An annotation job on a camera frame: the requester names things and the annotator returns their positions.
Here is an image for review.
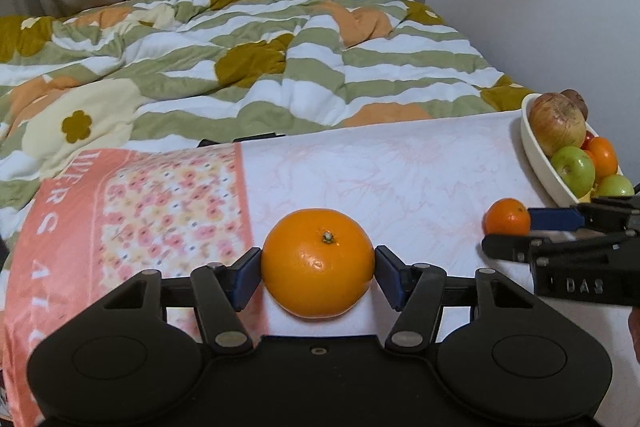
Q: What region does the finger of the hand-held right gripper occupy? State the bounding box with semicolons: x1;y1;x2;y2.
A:
528;197;640;233
481;233;548;264

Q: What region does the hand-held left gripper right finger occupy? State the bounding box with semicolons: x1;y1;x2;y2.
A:
375;245;537;353

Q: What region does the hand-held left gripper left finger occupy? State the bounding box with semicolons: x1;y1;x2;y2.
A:
102;248;264;355

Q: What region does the medium tangerine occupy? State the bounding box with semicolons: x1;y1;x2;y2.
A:
483;198;532;238

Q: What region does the large green apple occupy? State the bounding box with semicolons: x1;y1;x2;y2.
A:
551;146;596;199

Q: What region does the white oval dish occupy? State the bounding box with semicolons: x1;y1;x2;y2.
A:
520;93;627;208

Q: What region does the small green apple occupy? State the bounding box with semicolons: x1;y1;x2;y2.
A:
594;175;636;198

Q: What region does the large orange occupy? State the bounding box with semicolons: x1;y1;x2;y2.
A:
262;208;376;319

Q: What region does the small tangerine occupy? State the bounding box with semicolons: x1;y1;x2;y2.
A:
584;136;619;182

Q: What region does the brown kiwi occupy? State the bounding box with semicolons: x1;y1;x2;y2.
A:
560;89;590;120

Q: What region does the person's right hand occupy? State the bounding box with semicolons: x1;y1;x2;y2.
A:
628;307;640;354

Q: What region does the pink floral printed towel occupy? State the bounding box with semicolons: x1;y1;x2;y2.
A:
0;109;640;427

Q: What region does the black slim object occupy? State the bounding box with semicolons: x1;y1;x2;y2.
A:
197;133;286;148

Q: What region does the green striped floral quilt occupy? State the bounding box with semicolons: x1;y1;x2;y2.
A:
0;0;536;228

